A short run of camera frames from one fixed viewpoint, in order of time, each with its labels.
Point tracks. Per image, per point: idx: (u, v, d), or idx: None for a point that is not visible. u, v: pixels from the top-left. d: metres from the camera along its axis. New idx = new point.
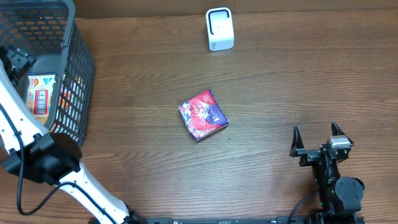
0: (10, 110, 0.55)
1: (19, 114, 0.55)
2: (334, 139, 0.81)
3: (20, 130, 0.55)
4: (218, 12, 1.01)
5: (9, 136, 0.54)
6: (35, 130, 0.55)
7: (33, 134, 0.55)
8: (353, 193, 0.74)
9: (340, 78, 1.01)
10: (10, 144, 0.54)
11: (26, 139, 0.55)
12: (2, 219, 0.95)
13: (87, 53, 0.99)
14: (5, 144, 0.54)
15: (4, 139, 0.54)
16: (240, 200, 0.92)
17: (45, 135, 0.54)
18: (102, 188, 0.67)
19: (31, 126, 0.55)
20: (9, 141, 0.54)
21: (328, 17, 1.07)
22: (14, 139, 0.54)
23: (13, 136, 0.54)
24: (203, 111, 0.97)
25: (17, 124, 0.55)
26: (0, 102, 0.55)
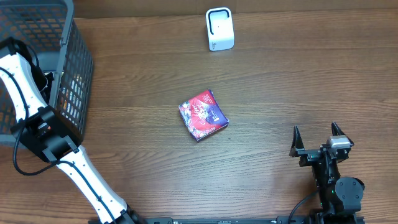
0: (24, 89, 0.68)
1: (30, 93, 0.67)
2: (334, 139, 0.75)
3: (29, 104, 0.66)
4: (218, 12, 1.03)
5: (21, 109, 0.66)
6: (41, 105, 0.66)
7: (38, 107, 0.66)
8: (354, 192, 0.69)
9: (340, 78, 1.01)
10: (20, 116, 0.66)
11: (32, 112, 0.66)
12: (2, 219, 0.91)
13: (87, 52, 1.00)
14: (17, 115, 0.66)
15: (17, 112, 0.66)
16: (240, 200, 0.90)
17: (46, 107, 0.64)
18: (103, 181, 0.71)
19: (38, 101, 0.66)
20: (20, 113, 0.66)
21: (328, 17, 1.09)
22: (23, 111, 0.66)
23: (23, 109, 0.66)
24: (203, 111, 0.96)
25: (27, 100, 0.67)
26: (19, 84, 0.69)
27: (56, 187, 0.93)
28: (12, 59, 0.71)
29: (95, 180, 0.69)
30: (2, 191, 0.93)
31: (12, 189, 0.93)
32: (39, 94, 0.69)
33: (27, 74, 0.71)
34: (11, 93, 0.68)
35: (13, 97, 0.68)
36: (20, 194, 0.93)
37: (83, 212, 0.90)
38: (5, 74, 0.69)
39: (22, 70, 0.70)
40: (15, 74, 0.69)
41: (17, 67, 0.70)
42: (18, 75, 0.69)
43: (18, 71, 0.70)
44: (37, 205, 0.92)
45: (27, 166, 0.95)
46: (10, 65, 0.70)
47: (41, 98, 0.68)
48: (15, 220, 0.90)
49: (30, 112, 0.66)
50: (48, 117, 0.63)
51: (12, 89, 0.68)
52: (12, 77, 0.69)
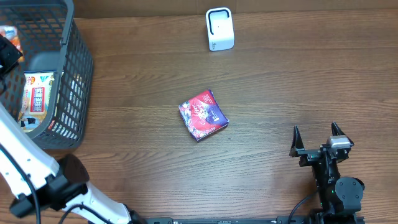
0: (12, 150, 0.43)
1: (25, 155, 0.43)
2: (334, 139, 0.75)
3: (29, 173, 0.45)
4: (218, 12, 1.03)
5: (17, 180, 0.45)
6: (47, 173, 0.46)
7: (44, 176, 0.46)
8: (354, 192, 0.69)
9: (340, 78, 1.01)
10: (19, 189, 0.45)
11: (37, 182, 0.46)
12: (1, 219, 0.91)
13: (87, 52, 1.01)
14: (13, 188, 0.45)
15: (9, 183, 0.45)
16: (240, 200, 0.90)
17: (58, 177, 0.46)
18: (106, 200, 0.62)
19: (41, 165, 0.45)
20: (16, 182, 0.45)
21: (328, 17, 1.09)
22: (23, 182, 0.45)
23: (22, 180, 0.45)
24: (203, 111, 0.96)
25: (23, 168, 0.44)
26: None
27: None
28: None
29: (106, 210, 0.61)
30: (2, 191, 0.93)
31: None
32: (40, 152, 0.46)
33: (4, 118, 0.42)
34: None
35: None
36: None
37: None
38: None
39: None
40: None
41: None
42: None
43: None
44: None
45: None
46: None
47: (46, 156, 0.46)
48: (15, 220, 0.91)
49: (33, 182, 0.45)
50: (69, 186, 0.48)
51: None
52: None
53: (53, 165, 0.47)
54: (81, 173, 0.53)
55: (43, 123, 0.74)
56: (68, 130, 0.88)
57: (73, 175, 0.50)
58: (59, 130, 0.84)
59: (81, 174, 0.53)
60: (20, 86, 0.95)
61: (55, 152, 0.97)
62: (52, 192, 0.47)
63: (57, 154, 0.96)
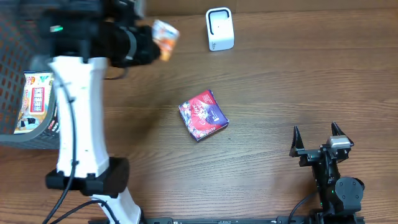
0: (83, 137, 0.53)
1: (87, 146, 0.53)
2: (334, 139, 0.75)
3: (79, 160, 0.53)
4: (218, 12, 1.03)
5: (68, 158, 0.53)
6: (91, 170, 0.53)
7: (87, 172, 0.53)
8: (354, 193, 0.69)
9: (340, 78, 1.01)
10: (64, 167, 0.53)
11: (79, 172, 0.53)
12: (2, 219, 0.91)
13: None
14: (61, 162, 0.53)
15: (61, 156, 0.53)
16: (240, 200, 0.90)
17: (97, 182, 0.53)
18: (126, 206, 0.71)
19: (92, 160, 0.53)
20: (67, 160, 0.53)
21: (328, 17, 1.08)
22: (69, 164, 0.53)
23: (69, 163, 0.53)
24: (203, 111, 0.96)
25: (79, 155, 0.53)
26: (80, 122, 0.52)
27: None
28: (73, 66, 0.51)
29: (122, 215, 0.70)
30: (2, 191, 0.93)
31: (12, 189, 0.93)
32: (101, 154, 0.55)
33: (94, 112, 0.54)
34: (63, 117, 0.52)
35: (64, 136, 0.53)
36: (20, 194, 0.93)
37: (83, 212, 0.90)
38: (64, 89, 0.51)
39: (88, 97, 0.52)
40: (77, 101, 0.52)
41: (77, 85, 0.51)
42: (79, 106, 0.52)
43: (82, 98, 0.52)
44: (37, 205, 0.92)
45: (27, 166, 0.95)
46: (76, 81, 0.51)
47: (101, 160, 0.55)
48: (15, 220, 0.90)
49: (77, 170, 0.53)
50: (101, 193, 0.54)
51: (64, 117, 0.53)
52: (71, 105, 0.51)
53: (101, 167, 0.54)
54: (119, 184, 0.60)
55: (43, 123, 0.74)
56: None
57: (111, 184, 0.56)
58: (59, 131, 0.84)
59: (120, 185, 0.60)
60: (20, 86, 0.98)
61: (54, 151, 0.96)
62: (84, 188, 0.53)
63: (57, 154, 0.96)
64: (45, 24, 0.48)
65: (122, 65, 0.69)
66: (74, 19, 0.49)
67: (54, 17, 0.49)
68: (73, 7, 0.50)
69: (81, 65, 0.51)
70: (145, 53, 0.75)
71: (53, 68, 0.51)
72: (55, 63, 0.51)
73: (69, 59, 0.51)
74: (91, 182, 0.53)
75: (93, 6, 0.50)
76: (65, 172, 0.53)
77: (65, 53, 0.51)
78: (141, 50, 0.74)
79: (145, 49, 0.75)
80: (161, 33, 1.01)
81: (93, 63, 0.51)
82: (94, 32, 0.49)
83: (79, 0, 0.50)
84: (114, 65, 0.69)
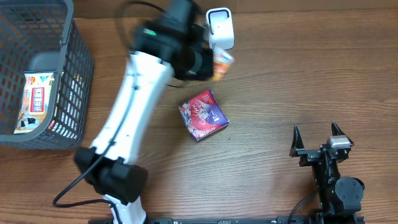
0: (129, 124, 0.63)
1: (129, 132, 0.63)
2: (334, 139, 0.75)
3: (115, 142, 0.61)
4: (218, 12, 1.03)
5: (108, 135, 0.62)
6: (122, 154, 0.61)
7: (118, 155, 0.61)
8: (354, 193, 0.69)
9: (340, 78, 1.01)
10: (101, 144, 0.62)
11: (111, 152, 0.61)
12: (2, 219, 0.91)
13: (87, 52, 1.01)
14: (102, 137, 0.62)
15: (104, 133, 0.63)
16: (240, 200, 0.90)
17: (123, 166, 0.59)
18: (134, 211, 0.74)
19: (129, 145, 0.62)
20: (106, 139, 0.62)
21: (328, 17, 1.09)
22: (107, 143, 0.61)
23: (107, 142, 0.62)
24: (203, 111, 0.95)
25: (119, 137, 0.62)
26: (135, 111, 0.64)
27: (56, 187, 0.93)
28: (148, 63, 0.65)
29: (128, 219, 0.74)
30: (2, 191, 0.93)
31: (12, 189, 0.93)
32: (133, 145, 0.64)
33: (146, 109, 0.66)
34: (124, 101, 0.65)
35: (115, 117, 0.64)
36: (20, 194, 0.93)
37: (83, 212, 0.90)
38: (134, 79, 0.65)
39: (149, 91, 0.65)
40: (139, 90, 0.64)
41: (144, 79, 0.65)
42: (140, 95, 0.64)
43: (145, 91, 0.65)
44: (37, 205, 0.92)
45: (27, 166, 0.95)
46: (147, 76, 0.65)
47: (132, 152, 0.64)
48: (15, 220, 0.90)
49: (110, 150, 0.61)
50: (120, 180, 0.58)
51: (124, 102, 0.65)
52: (135, 93, 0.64)
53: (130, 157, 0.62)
54: (134, 186, 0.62)
55: (43, 123, 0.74)
56: (68, 130, 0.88)
57: (132, 177, 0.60)
58: (59, 131, 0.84)
59: (135, 187, 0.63)
60: (20, 86, 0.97)
61: (55, 151, 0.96)
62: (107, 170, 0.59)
63: (57, 154, 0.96)
64: (143, 28, 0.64)
65: (184, 78, 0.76)
66: (165, 32, 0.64)
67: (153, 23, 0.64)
68: (163, 23, 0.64)
69: (157, 65, 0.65)
70: (204, 71, 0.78)
71: (133, 60, 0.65)
72: (137, 56, 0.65)
73: (148, 56, 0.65)
74: (118, 165, 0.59)
75: (178, 27, 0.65)
76: (98, 149, 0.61)
77: (147, 51, 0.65)
78: (203, 67, 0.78)
79: (209, 66, 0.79)
80: (220, 57, 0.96)
81: (164, 68, 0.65)
82: (176, 49, 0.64)
83: (170, 20, 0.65)
84: (176, 78, 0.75)
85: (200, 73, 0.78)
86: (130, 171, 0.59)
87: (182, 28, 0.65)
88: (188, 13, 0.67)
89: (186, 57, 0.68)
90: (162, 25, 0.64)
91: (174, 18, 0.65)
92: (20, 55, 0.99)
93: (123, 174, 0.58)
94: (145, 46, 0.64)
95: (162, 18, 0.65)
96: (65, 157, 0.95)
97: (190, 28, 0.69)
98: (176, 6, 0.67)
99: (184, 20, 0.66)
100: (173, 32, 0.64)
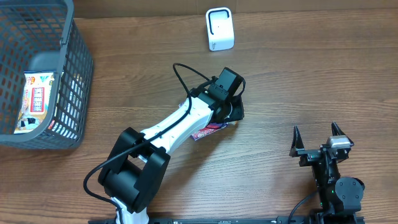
0: (176, 129, 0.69)
1: (174, 135, 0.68)
2: (334, 139, 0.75)
3: (161, 136, 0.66)
4: (218, 12, 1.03)
5: (157, 129, 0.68)
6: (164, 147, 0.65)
7: (161, 145, 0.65)
8: (354, 192, 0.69)
9: (340, 78, 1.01)
10: (149, 134, 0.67)
11: (156, 142, 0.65)
12: (1, 219, 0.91)
13: (87, 52, 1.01)
14: (152, 129, 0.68)
15: (153, 128, 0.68)
16: (240, 200, 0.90)
17: (164, 154, 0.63)
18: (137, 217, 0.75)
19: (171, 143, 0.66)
20: (154, 131, 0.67)
21: (328, 17, 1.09)
22: (154, 134, 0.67)
23: (155, 133, 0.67)
24: None
25: (166, 135, 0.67)
26: (183, 125, 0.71)
27: (56, 187, 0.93)
28: (202, 104, 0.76)
29: (130, 219, 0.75)
30: (2, 191, 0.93)
31: (12, 189, 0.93)
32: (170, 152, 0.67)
33: (188, 130, 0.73)
34: (174, 117, 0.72)
35: (165, 122, 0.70)
36: (20, 194, 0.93)
37: (83, 212, 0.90)
38: (188, 107, 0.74)
39: (197, 118, 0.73)
40: (190, 115, 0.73)
41: (196, 111, 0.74)
42: (188, 119, 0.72)
43: (194, 117, 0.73)
44: (37, 205, 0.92)
45: (27, 166, 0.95)
46: (198, 109, 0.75)
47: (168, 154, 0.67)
48: (15, 220, 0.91)
49: (156, 139, 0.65)
50: (153, 167, 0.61)
51: (175, 116, 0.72)
52: (186, 114, 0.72)
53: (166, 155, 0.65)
54: (153, 187, 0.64)
55: (43, 123, 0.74)
56: (68, 130, 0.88)
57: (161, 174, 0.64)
58: (59, 130, 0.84)
59: (154, 188, 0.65)
60: (20, 86, 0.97)
61: (55, 151, 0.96)
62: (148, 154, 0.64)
63: (58, 154, 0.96)
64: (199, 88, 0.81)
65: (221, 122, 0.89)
66: (212, 96, 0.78)
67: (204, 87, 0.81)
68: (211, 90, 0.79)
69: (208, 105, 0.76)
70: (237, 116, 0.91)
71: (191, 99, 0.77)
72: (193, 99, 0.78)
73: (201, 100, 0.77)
74: (159, 151, 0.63)
75: (221, 94, 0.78)
76: (146, 135, 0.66)
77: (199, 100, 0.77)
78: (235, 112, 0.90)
79: (239, 108, 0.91)
80: None
81: (210, 112, 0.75)
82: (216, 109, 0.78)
83: (217, 88, 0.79)
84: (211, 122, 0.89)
85: (233, 116, 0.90)
86: (165, 163, 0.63)
87: (224, 96, 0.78)
88: (234, 83, 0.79)
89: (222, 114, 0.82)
90: (210, 92, 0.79)
91: (221, 85, 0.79)
92: (20, 55, 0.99)
93: (160, 161, 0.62)
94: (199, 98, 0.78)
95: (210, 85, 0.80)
96: (65, 157, 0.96)
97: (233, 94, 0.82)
98: (224, 76, 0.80)
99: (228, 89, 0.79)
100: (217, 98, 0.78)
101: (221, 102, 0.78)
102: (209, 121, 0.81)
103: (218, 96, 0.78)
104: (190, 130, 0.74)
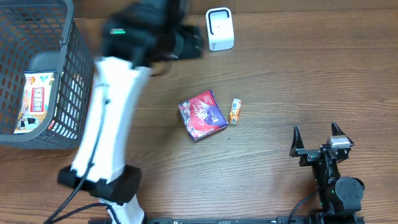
0: (103, 140, 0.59)
1: (106, 150, 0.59)
2: (334, 139, 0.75)
3: (94, 163, 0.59)
4: (218, 12, 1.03)
5: (86, 157, 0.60)
6: (103, 175, 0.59)
7: (100, 176, 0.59)
8: (354, 192, 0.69)
9: (340, 78, 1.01)
10: (81, 167, 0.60)
11: (92, 173, 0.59)
12: (2, 219, 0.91)
13: (87, 52, 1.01)
14: (81, 160, 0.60)
15: (81, 155, 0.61)
16: (240, 200, 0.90)
17: (106, 185, 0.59)
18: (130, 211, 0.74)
19: (107, 163, 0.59)
20: (84, 160, 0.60)
21: (328, 16, 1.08)
22: (86, 165, 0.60)
23: (86, 163, 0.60)
24: (203, 111, 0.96)
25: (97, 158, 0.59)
26: (107, 129, 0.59)
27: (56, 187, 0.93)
28: (115, 70, 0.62)
29: (125, 216, 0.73)
30: (2, 191, 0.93)
31: (12, 189, 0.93)
32: (118, 160, 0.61)
33: (123, 117, 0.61)
34: (94, 121, 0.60)
35: (89, 137, 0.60)
36: (20, 194, 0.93)
37: (83, 212, 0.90)
38: (104, 91, 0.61)
39: (122, 102, 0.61)
40: (110, 104, 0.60)
41: (115, 88, 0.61)
42: (111, 110, 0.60)
43: (117, 100, 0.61)
44: (37, 205, 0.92)
45: (27, 166, 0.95)
46: (118, 83, 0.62)
47: (115, 167, 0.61)
48: (15, 220, 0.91)
49: (90, 172, 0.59)
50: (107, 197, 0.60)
51: (95, 119, 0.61)
52: (106, 107, 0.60)
53: (112, 174, 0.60)
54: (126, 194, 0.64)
55: (43, 123, 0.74)
56: (68, 130, 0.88)
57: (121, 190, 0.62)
58: (59, 130, 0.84)
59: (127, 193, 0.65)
60: (20, 86, 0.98)
61: (55, 151, 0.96)
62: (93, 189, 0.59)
63: (57, 154, 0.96)
64: (108, 28, 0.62)
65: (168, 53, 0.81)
66: (136, 28, 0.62)
67: (120, 23, 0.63)
68: (138, 17, 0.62)
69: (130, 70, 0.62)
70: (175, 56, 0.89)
71: (99, 66, 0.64)
72: (105, 64, 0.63)
73: (117, 62, 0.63)
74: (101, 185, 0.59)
75: (155, 15, 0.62)
76: (79, 172, 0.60)
77: (117, 56, 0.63)
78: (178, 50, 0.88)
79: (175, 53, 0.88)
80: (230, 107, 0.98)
81: (138, 73, 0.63)
82: (147, 40, 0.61)
83: (145, 10, 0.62)
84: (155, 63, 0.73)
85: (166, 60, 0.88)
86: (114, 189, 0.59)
87: (158, 18, 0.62)
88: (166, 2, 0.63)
89: (162, 43, 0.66)
90: (137, 18, 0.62)
91: (148, 6, 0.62)
92: (20, 55, 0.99)
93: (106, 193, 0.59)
94: (116, 44, 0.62)
95: (135, 9, 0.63)
96: (65, 156, 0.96)
97: (170, 22, 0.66)
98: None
99: (161, 7, 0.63)
100: (146, 24, 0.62)
101: (151, 28, 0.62)
102: (148, 63, 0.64)
103: (146, 23, 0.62)
104: (128, 110, 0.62)
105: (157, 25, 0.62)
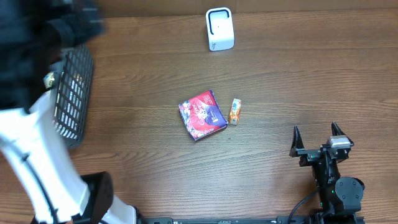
0: (51, 188, 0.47)
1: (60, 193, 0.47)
2: (334, 139, 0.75)
3: (56, 207, 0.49)
4: (218, 12, 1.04)
5: (44, 207, 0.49)
6: (72, 212, 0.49)
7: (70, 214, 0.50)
8: (354, 192, 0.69)
9: (340, 78, 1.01)
10: (44, 217, 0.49)
11: (61, 216, 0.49)
12: (2, 219, 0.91)
13: (87, 52, 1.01)
14: (40, 213, 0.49)
15: (37, 209, 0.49)
16: (240, 200, 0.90)
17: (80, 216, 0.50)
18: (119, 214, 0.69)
19: (70, 203, 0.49)
20: (43, 210, 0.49)
21: (328, 17, 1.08)
22: (48, 213, 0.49)
23: (47, 211, 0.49)
24: (203, 111, 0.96)
25: (56, 202, 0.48)
26: (43, 177, 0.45)
27: None
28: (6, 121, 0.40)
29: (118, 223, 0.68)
30: (2, 191, 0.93)
31: (13, 188, 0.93)
32: (75, 187, 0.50)
33: (54, 157, 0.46)
34: (23, 177, 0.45)
35: (32, 190, 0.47)
36: (20, 194, 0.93)
37: None
38: (10, 147, 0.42)
39: (43, 145, 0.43)
40: (31, 157, 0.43)
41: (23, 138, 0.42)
42: (38, 160, 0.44)
43: (37, 148, 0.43)
44: None
45: None
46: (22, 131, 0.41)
47: (78, 196, 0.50)
48: (15, 220, 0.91)
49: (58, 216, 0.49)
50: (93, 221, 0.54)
51: (25, 175, 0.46)
52: (26, 162, 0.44)
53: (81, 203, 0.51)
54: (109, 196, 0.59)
55: None
56: (68, 130, 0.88)
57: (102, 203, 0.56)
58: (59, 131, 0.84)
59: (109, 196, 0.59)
60: None
61: None
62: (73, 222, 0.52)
63: None
64: None
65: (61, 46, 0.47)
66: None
67: None
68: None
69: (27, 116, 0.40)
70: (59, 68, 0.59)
71: None
72: None
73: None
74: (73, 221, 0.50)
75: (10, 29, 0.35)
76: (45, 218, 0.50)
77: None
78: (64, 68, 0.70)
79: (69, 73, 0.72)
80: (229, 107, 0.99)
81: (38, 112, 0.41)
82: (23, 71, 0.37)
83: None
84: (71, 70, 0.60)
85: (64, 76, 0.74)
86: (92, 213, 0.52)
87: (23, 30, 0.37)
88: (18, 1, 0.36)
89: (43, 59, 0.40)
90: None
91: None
92: None
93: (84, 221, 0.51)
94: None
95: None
96: None
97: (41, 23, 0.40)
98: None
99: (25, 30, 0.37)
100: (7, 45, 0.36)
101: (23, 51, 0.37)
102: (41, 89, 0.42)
103: (9, 46, 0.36)
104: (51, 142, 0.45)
105: (33, 42, 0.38)
